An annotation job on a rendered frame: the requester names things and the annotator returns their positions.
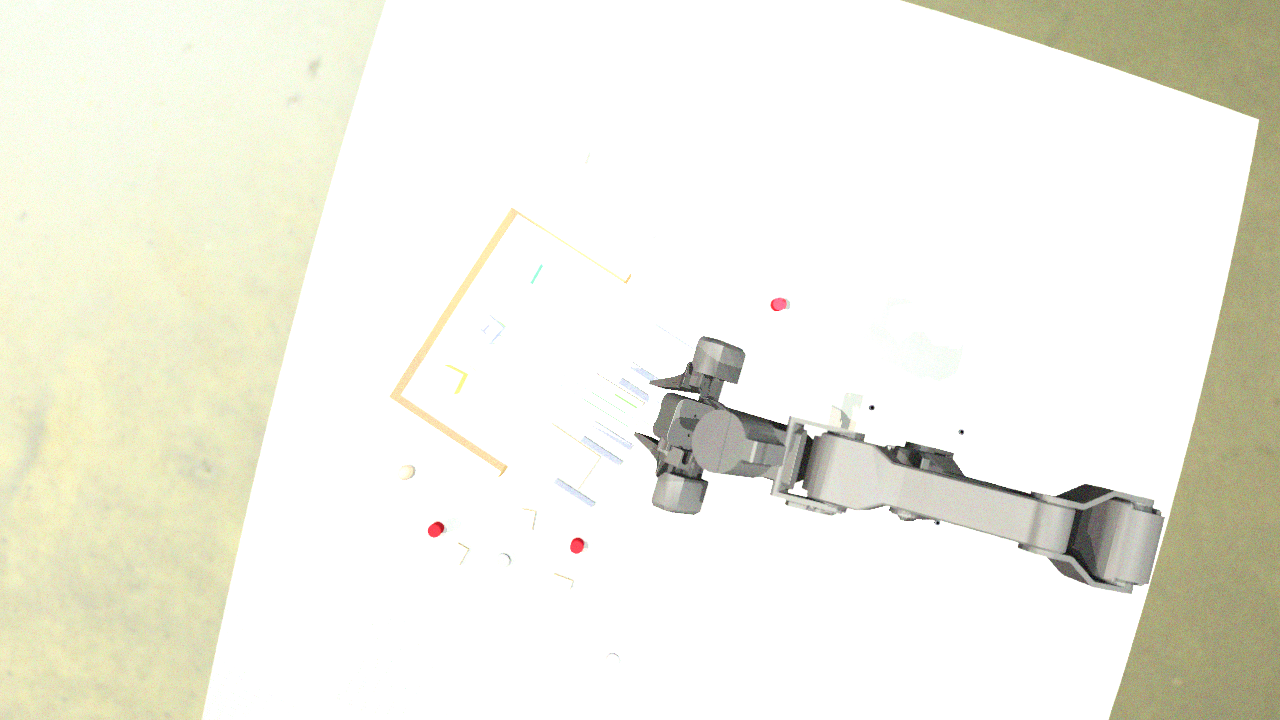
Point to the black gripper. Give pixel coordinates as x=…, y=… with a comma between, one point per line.
x=714, y=362

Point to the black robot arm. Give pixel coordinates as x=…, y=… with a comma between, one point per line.
x=1103, y=538

